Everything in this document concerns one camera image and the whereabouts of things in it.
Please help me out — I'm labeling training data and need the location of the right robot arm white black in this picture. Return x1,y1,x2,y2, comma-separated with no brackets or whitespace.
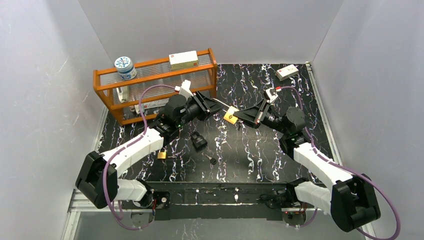
232,99,381,232

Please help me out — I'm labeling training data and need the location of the blue white round tin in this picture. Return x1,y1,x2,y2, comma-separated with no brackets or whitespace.
114,56,137,81

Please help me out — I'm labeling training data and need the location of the black head key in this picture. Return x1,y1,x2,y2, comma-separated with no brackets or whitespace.
205,155,218,165

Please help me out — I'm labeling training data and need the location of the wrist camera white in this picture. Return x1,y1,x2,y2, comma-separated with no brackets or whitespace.
174,80,194,100
264,87,281,105

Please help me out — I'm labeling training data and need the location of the white olive box on shelf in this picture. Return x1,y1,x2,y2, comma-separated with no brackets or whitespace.
169,50,199,71

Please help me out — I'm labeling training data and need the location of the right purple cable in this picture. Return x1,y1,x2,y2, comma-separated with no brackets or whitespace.
279,86,402,240

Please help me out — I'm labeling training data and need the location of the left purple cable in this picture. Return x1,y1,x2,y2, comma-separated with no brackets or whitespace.
102,84,178,231

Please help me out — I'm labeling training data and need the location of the long shackle brass padlock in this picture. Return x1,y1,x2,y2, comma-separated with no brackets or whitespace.
212,98,239,125

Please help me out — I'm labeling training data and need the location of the silver key bunch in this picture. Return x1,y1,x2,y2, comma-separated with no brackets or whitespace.
236,121,243,131

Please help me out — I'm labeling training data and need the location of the small brass padlock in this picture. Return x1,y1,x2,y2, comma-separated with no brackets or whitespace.
157,149,167,160

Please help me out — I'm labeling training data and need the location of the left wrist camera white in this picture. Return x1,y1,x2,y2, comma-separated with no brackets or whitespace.
174,80,194,100

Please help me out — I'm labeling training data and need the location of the purple cable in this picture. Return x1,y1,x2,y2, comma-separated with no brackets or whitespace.
279,86,402,240
102,84,178,231

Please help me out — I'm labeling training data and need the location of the white blue item bottom shelf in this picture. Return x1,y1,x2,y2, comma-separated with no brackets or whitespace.
129,104,148,115

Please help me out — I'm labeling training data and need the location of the orange wooden shelf rack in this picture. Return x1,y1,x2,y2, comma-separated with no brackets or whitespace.
92,48,218,126

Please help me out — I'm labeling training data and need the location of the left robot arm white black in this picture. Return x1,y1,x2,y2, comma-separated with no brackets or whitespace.
75,91,224,209

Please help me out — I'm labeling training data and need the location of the black padlock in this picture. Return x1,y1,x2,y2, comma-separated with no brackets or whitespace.
190,131,208,152

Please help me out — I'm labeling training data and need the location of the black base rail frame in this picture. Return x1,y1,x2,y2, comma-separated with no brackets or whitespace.
67,181,339,229

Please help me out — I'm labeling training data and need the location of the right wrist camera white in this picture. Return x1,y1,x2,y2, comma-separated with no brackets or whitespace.
264,87,281,105

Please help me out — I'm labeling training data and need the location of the white small box on table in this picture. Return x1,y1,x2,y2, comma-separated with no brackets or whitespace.
275,64,299,81

